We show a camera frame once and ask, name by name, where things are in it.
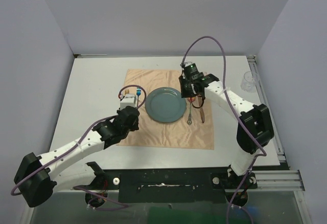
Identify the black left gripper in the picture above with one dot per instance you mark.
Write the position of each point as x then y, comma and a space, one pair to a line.
134, 127

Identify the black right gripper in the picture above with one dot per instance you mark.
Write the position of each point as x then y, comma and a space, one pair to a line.
185, 94

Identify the iridescent gold spoon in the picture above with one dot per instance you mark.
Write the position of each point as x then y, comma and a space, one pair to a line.
189, 120

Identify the copper table knife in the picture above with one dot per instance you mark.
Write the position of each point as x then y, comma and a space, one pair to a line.
202, 114

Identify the blue fork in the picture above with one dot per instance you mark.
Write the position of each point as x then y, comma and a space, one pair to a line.
138, 93

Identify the teal round plate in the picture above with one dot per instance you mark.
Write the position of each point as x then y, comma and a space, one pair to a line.
165, 105

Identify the gold fork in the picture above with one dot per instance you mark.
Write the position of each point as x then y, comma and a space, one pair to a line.
126, 91

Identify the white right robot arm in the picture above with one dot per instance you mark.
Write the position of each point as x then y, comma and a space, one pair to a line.
255, 128

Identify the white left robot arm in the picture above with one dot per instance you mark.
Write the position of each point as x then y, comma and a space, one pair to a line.
38, 177

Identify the clear drinking glass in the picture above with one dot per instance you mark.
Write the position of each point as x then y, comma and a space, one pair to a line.
249, 81

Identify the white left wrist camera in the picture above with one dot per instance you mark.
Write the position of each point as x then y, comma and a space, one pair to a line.
128, 100

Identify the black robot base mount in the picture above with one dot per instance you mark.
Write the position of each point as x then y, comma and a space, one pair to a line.
176, 185

